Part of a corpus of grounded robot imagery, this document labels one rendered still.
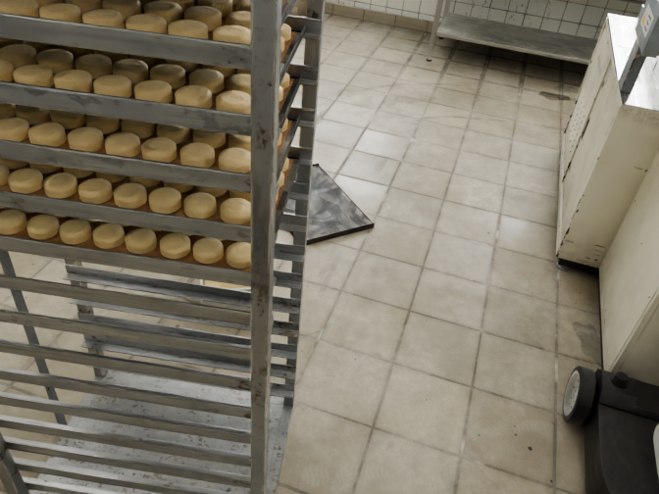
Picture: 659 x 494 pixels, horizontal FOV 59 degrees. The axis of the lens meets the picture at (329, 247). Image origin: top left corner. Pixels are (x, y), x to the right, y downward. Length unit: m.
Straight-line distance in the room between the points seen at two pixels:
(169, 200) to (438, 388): 1.49
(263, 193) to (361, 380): 1.45
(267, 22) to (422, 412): 1.65
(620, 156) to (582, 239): 0.42
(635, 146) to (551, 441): 1.17
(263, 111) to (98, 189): 0.35
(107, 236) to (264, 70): 0.45
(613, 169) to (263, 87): 2.04
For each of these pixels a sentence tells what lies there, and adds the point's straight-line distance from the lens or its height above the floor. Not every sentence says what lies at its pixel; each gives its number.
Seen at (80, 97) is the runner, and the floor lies 1.33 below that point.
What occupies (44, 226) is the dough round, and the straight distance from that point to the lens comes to 1.07.
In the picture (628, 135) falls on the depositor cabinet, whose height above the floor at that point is 0.72.
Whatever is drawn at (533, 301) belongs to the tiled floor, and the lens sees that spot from 2.68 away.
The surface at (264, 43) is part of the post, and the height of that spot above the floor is 1.44.
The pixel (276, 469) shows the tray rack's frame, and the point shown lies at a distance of 1.76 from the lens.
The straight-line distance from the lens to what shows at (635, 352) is 2.24.
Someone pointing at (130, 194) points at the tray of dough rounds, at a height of 1.15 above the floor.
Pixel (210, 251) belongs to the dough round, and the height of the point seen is 1.06.
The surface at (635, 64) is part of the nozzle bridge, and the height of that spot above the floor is 0.96.
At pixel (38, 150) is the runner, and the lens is 0.92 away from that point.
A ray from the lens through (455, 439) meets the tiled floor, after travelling 2.09.
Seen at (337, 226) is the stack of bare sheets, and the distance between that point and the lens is 2.79.
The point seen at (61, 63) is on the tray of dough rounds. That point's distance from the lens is 0.96.
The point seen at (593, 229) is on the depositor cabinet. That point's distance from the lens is 2.75.
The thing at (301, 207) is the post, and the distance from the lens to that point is 1.34.
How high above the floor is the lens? 1.68
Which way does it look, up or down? 39 degrees down
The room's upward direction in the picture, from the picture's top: 6 degrees clockwise
